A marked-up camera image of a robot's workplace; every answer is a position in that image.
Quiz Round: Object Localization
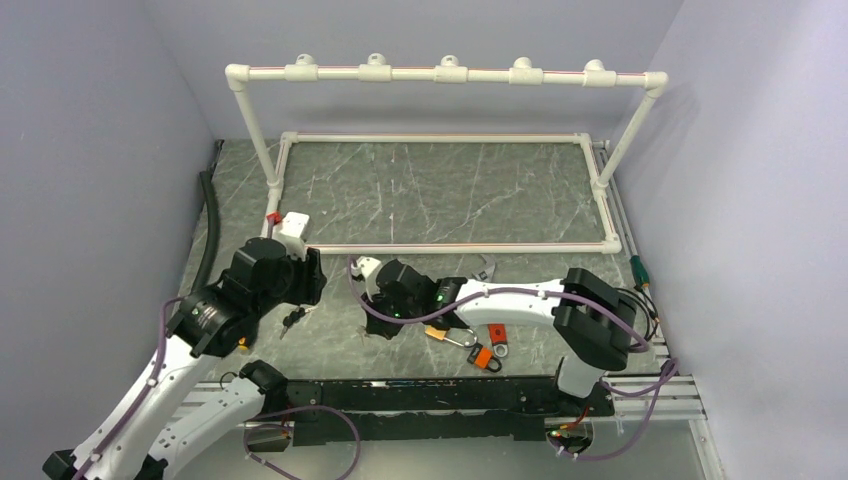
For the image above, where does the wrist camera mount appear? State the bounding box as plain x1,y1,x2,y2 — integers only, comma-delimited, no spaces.
265,211,311,260
351,256,383,289

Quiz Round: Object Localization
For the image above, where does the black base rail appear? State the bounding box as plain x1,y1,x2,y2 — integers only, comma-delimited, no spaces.
262,375,615,446

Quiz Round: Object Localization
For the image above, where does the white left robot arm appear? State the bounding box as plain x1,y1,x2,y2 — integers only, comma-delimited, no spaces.
42,236,327,479

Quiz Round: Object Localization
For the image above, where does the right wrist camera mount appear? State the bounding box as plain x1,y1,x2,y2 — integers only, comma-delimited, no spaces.
351,256,383,289

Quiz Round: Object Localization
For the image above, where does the small orange black padlock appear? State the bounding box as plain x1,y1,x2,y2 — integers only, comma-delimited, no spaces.
466,343,502,373

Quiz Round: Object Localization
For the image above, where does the red handled adjustable wrench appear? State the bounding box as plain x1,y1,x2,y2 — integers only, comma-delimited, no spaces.
472,254,509,359

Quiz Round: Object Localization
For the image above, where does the white PVC pipe frame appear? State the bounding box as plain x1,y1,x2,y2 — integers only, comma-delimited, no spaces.
224,52,670,257

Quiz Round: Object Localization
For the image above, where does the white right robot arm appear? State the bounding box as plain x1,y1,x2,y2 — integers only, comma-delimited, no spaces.
347,257,649,415

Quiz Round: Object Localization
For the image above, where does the green handled screwdriver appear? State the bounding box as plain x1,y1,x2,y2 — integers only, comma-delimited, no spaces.
629,255,651,291

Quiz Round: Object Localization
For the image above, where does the black corrugated hose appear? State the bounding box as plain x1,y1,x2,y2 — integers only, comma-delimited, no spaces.
189,140,225,296

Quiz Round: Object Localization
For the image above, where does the brass padlock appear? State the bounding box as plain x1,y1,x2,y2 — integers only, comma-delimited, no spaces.
424,325,478,349

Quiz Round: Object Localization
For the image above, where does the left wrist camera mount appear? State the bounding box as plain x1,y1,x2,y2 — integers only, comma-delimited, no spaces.
265,211,311,260

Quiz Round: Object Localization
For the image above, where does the black key bunch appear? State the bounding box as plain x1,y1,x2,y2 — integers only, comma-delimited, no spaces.
279,306,315,340

